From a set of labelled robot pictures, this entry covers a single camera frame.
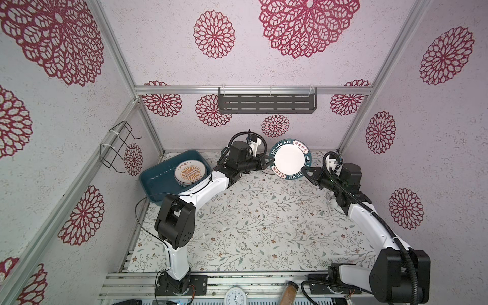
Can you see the black wire wall rack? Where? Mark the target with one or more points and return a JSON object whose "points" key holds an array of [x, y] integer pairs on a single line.
{"points": [[111, 152]]}

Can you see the green rim text plate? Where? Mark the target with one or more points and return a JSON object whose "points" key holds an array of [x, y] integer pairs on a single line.
{"points": [[290, 156]]}

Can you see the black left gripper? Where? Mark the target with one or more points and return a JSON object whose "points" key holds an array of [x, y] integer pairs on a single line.
{"points": [[260, 164]]}

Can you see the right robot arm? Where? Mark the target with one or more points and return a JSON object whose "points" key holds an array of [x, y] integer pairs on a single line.
{"points": [[400, 273]]}

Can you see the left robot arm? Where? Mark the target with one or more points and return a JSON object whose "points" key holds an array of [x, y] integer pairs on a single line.
{"points": [[176, 219]]}

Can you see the teal plastic bin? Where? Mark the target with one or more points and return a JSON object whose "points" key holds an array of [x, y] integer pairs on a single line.
{"points": [[159, 180]]}

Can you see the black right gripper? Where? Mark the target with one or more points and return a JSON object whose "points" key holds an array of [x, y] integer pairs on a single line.
{"points": [[319, 178]]}

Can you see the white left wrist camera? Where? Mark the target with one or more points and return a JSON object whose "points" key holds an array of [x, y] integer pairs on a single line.
{"points": [[254, 143]]}

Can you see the grey metal wall shelf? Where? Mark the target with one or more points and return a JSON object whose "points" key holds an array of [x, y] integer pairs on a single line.
{"points": [[237, 103]]}

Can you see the brown spice bottle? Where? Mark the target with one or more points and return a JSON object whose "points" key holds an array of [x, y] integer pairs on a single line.
{"points": [[289, 294]]}

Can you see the sunburst plate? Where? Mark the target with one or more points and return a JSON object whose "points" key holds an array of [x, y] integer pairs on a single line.
{"points": [[190, 172]]}

